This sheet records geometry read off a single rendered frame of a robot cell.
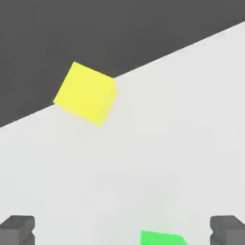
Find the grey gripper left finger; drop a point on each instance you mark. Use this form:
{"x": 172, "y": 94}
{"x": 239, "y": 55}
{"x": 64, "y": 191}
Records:
{"x": 17, "y": 229}

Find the small green cube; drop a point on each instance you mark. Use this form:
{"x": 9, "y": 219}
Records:
{"x": 160, "y": 238}

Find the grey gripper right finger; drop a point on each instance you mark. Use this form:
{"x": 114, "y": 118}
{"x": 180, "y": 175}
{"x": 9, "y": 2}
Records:
{"x": 227, "y": 229}

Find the large yellow box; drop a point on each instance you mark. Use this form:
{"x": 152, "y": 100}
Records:
{"x": 86, "y": 93}

